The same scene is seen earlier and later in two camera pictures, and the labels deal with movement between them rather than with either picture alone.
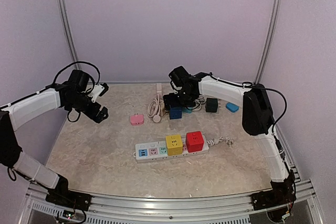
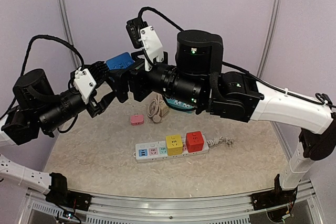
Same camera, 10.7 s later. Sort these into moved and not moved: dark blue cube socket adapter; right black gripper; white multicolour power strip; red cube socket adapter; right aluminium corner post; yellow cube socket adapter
Moved: right black gripper; dark blue cube socket adapter
Not moved: right aluminium corner post; white multicolour power strip; red cube socket adapter; yellow cube socket adapter
